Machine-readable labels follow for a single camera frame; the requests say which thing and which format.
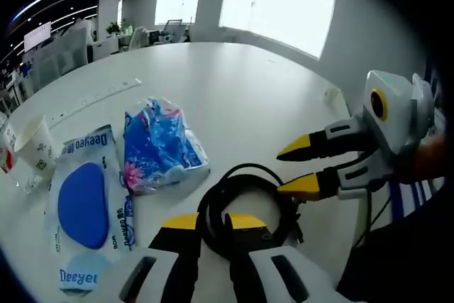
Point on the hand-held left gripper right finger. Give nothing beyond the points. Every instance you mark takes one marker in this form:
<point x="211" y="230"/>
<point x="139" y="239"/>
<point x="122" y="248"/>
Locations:
<point x="269" y="274"/>

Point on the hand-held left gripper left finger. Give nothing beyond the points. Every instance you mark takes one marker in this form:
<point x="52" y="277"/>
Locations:
<point x="159" y="271"/>

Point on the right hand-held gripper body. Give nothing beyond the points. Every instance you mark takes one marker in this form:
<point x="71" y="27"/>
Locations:
<point x="401" y="122"/>

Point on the wet wipes packet blue lid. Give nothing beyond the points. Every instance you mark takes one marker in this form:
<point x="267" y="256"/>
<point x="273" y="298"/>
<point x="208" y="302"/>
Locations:
<point x="83" y="203"/>

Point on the blue tissue packet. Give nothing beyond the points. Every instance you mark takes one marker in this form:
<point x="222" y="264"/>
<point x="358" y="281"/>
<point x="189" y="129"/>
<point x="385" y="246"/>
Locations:
<point x="159" y="147"/>

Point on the white paper cup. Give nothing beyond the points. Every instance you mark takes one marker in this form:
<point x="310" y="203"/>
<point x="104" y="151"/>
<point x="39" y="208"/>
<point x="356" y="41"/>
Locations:
<point x="35" y="147"/>

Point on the clear water bottle red label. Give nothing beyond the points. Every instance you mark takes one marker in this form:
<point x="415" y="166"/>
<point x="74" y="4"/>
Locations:
<point x="5" y="154"/>

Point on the person's right hand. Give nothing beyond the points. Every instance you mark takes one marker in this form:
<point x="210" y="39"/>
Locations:
<point x="432" y="157"/>

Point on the blue striped cloth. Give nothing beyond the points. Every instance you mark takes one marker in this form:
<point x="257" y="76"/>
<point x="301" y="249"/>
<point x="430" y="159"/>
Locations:
<point x="411" y="200"/>

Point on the person's dark clothing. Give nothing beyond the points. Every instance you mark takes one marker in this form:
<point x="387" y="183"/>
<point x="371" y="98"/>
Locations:
<point x="390" y="267"/>

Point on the large window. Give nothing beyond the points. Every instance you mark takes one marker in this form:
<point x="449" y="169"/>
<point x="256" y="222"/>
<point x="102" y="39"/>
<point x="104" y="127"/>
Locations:
<point x="276" y="5"/>

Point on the black office chair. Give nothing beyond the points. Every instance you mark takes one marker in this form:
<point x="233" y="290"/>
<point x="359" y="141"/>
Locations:
<point x="172" y="30"/>

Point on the white office chair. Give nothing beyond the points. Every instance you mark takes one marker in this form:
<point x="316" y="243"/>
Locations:
<point x="137" y="38"/>

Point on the grey mesh chair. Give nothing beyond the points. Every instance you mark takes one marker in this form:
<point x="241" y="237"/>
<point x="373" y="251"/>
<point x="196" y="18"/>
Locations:
<point x="62" y="56"/>

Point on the potted plant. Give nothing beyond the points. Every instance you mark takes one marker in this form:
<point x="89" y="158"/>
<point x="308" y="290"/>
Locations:
<point x="113" y="28"/>

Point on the white pillar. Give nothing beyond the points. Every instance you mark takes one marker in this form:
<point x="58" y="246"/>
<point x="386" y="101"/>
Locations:
<point x="108" y="15"/>

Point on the wall screen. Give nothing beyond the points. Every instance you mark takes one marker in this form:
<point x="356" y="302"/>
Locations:
<point x="37" y="37"/>

